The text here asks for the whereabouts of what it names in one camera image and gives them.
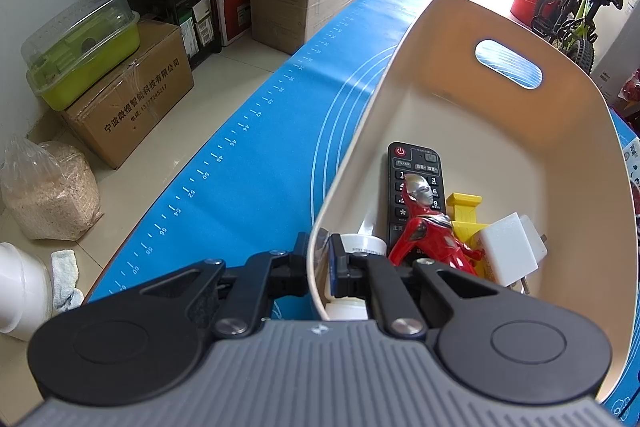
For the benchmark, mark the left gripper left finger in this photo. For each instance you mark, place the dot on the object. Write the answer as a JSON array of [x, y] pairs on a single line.
[[246, 295]]

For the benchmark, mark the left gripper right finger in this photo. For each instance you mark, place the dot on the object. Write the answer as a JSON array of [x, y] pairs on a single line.
[[390, 303]]

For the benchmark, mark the white pill bottle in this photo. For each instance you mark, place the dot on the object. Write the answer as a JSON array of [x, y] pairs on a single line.
[[348, 282]]

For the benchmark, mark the red silver hero figure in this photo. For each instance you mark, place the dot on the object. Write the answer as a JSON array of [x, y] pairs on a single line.
[[430, 230]]

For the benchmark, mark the yellow plastic toy tool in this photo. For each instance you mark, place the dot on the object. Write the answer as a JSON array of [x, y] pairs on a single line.
[[461, 210]]

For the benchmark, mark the black tv remote control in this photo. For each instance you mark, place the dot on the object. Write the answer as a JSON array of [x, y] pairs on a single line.
[[403, 158]]

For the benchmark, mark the white power adapter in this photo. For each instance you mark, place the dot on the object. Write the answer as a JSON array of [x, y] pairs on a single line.
[[512, 249]]

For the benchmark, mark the beige plastic storage bin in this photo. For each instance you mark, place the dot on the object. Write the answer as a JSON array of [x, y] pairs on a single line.
[[519, 124]]

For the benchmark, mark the blue silicone baking mat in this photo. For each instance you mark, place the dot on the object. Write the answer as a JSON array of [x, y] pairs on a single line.
[[259, 181]]

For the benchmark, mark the white crumpled cloth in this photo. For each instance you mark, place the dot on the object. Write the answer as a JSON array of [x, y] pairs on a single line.
[[66, 295]]

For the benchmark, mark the cardboard box under green container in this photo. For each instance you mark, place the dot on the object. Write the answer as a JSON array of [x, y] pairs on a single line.
[[116, 114]]

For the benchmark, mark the bag of wood pellets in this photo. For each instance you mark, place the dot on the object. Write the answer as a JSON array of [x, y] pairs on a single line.
[[49, 189]]

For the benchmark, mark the white plastic jug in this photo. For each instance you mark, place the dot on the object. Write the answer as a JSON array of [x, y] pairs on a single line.
[[25, 293]]

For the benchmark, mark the tissue box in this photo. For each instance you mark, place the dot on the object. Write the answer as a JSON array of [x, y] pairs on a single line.
[[631, 154]]

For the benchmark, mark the green lidded plastic container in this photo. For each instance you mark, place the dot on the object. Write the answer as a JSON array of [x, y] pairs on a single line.
[[74, 50]]

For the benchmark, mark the white freezer cabinet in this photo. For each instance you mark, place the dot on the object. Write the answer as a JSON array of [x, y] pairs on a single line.
[[616, 51]]

